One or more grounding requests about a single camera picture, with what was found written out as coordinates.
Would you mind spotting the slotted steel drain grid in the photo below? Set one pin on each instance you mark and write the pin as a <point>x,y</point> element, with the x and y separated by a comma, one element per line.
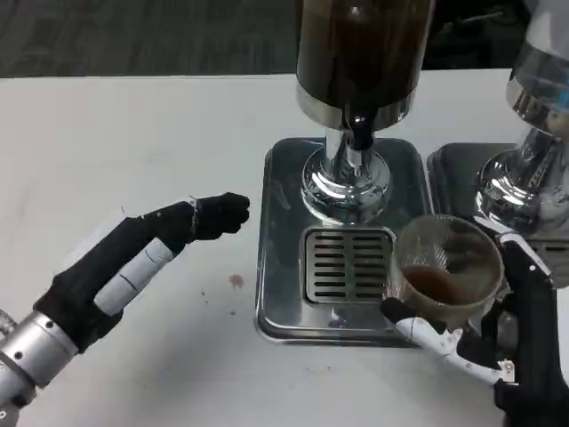
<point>558,264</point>
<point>342,267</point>

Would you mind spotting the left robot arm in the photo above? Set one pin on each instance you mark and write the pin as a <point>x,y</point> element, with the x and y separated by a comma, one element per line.
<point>31,351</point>

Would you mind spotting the dark drink dispenser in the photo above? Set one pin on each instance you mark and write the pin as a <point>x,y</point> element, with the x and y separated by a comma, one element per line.
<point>364,53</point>

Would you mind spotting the clear ribbed glass cup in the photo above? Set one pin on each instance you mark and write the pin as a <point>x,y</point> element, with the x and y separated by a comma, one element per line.
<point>444,284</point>

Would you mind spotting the clear drink dispenser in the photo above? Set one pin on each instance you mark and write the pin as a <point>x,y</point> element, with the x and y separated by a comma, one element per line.
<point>538,98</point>

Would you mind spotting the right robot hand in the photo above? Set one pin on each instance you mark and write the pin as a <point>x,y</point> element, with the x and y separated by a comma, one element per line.
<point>533,338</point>

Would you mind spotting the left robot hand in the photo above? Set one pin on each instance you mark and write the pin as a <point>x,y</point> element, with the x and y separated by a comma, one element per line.
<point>115,249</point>

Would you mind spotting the black dispenser tap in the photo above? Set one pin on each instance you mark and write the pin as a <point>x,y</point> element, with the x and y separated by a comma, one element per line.
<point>361,133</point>

